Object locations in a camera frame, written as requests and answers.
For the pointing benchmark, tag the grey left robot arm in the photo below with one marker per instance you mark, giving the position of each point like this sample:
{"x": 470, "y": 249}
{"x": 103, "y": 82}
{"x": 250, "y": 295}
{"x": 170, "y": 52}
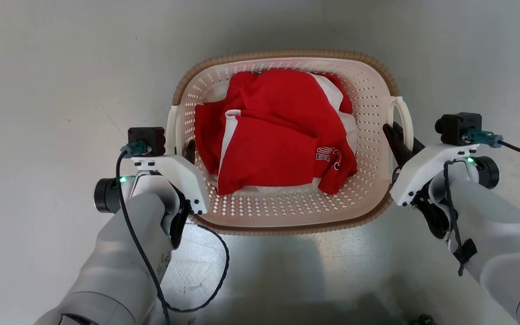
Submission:
{"x": 120, "y": 253}

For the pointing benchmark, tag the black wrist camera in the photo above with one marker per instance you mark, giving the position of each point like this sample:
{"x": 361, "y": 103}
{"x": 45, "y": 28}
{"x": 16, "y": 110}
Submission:
{"x": 456, "y": 126}
{"x": 147, "y": 137}

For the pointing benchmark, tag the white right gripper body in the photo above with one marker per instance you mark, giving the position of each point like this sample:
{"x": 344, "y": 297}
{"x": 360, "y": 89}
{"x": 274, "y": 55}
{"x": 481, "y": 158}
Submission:
{"x": 422, "y": 169}

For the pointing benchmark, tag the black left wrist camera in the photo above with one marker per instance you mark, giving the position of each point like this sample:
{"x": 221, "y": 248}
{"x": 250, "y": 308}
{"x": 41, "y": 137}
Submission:
{"x": 147, "y": 137}

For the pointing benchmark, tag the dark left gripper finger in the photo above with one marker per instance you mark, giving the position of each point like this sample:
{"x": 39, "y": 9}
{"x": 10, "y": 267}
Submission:
{"x": 190, "y": 152}

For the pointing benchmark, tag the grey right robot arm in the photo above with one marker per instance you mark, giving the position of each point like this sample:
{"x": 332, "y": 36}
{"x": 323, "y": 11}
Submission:
{"x": 494, "y": 225}

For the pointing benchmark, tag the red and white garment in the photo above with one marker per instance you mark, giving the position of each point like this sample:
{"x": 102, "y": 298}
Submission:
{"x": 278, "y": 135}

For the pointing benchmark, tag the beige perforated laundry basket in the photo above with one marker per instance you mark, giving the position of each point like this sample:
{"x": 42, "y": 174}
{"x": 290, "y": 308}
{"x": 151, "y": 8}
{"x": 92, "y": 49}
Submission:
{"x": 287, "y": 212}

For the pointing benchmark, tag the dark robot base part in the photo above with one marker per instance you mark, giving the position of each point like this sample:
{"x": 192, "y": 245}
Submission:
{"x": 421, "y": 320}

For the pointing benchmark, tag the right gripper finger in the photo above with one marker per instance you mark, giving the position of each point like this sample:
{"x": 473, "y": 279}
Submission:
{"x": 413, "y": 145}
{"x": 399, "y": 146}

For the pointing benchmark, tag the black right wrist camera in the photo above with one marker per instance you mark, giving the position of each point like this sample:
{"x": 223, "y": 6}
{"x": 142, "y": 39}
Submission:
{"x": 456, "y": 126}

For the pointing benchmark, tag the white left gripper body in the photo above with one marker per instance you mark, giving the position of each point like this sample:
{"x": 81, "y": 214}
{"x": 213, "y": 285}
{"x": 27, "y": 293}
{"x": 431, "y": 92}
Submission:
{"x": 183, "y": 178}

